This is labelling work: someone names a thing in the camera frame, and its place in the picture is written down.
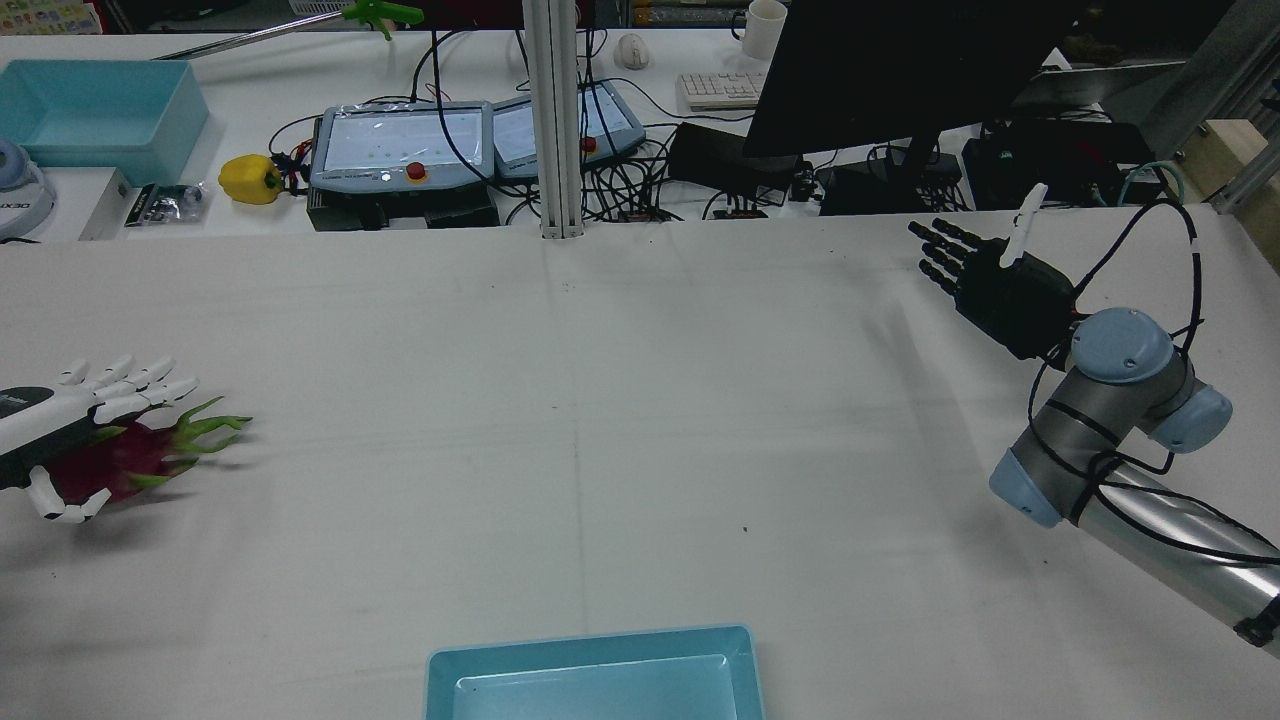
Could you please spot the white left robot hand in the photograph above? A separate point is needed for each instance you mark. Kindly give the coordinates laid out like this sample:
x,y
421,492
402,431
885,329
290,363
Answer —
x,y
60,405

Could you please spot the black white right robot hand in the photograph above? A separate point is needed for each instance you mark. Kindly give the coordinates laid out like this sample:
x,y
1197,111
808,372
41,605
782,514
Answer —
x,y
1010,295

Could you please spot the pink dragon fruit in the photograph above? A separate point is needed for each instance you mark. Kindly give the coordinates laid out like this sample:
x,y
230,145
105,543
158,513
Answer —
x,y
120,460

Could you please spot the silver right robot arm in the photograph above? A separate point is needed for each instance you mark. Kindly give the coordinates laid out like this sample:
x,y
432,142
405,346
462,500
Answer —
x,y
1120,350

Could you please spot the black equipment case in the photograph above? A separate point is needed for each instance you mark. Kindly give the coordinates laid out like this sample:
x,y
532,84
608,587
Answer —
x,y
1050,160

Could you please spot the black flat device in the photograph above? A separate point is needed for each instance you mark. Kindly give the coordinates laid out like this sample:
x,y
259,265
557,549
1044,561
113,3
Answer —
x,y
870,192

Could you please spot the white round device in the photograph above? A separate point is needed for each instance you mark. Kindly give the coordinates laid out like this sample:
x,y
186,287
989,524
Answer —
x,y
20,205

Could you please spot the white cardboard box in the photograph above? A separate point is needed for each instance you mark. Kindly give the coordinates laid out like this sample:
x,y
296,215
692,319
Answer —
x,y
105,205

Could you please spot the clear bag black parts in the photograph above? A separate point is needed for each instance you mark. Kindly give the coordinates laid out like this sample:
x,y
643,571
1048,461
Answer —
x,y
170,205

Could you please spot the silver metal plate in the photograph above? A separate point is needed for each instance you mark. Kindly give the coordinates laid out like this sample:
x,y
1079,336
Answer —
x,y
1100,85

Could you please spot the black computer monitor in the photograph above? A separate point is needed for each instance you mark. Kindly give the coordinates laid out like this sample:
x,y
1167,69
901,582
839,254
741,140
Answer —
x,y
900,70

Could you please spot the light wooden block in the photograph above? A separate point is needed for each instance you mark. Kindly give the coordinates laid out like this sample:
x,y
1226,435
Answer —
x,y
1235,150

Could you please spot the black hub orange ports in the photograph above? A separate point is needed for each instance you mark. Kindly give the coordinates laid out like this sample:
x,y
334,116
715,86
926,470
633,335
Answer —
x,y
640,214
742,211

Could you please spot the yellow toy bell pepper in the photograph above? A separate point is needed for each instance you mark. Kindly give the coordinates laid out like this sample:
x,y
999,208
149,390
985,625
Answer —
x,y
250,180

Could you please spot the light blue plastic bin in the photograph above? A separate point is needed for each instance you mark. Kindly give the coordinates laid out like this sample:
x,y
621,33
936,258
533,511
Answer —
x,y
600,680
90,110

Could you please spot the diagonal aluminium beam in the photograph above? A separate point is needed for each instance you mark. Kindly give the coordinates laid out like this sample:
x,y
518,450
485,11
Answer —
x,y
1215,70

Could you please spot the white keyboard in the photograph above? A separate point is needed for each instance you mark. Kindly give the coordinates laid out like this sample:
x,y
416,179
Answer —
x,y
720,90

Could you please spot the white mug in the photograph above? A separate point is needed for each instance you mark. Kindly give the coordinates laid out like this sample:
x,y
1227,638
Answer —
x,y
765,30

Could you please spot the colourful printed box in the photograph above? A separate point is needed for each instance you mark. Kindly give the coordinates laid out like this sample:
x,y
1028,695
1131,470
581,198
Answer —
x,y
50,15

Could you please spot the dark finned control box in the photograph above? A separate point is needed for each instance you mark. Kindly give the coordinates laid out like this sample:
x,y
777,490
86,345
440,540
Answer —
x,y
400,212

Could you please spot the blue gray teach pendant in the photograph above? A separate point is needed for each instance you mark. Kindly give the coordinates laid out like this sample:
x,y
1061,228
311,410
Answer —
x,y
400,140
615,120

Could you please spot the white computer mouse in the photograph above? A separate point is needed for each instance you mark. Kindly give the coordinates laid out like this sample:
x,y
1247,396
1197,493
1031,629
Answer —
x,y
632,50

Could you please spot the aluminium extrusion post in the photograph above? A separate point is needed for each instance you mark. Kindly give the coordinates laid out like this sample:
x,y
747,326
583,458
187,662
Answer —
x,y
555,120

